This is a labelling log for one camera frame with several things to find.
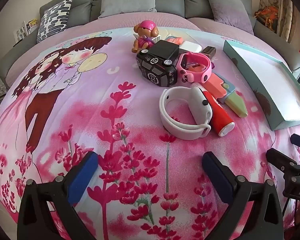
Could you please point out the pink quilted seat cover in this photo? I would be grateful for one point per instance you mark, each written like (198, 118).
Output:
(102, 22)
(240, 32)

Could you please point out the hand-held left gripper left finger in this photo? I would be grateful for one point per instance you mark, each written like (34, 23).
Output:
(83, 175)

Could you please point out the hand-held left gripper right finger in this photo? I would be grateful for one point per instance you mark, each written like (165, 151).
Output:
(216, 177)

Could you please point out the black toy car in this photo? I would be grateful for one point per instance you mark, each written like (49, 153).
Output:
(155, 72)

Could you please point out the white smartwatch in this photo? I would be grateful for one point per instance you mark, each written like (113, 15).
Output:
(201, 105)

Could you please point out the teal cardboard tray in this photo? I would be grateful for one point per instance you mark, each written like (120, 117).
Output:
(262, 75)

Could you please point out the white charger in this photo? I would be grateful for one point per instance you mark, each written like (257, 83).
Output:
(190, 46)

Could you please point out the orange toy knife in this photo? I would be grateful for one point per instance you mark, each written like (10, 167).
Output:
(218, 86)

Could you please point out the pink smartwatch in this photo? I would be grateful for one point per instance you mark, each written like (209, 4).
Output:
(205, 70)

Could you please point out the pink toy dog figure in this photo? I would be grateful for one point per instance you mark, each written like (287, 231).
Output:
(143, 38)

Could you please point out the black charger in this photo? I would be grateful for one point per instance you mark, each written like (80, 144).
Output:
(165, 50)

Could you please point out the orange bag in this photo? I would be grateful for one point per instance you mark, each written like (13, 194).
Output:
(267, 17)

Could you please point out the stack of books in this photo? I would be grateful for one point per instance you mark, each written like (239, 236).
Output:
(32, 23)

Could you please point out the printed cartoon blanket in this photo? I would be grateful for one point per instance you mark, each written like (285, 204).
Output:
(90, 105)

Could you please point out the gold black patterned box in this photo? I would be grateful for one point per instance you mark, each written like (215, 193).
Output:
(210, 50)

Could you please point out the grey sofa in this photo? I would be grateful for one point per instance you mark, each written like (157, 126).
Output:
(170, 0)

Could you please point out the purple grey cushion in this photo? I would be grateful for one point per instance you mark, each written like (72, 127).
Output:
(227, 10)

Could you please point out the beige patterned curtain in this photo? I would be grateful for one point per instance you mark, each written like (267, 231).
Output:
(287, 10)

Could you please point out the purple pencil lead case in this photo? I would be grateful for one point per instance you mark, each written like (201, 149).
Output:
(214, 64)

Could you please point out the white rack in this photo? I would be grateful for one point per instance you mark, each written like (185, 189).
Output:
(20, 32)

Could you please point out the black white patterned cushion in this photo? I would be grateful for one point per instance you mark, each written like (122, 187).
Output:
(55, 20)

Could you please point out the orange plastic box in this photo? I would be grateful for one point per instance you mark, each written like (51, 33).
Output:
(173, 40)

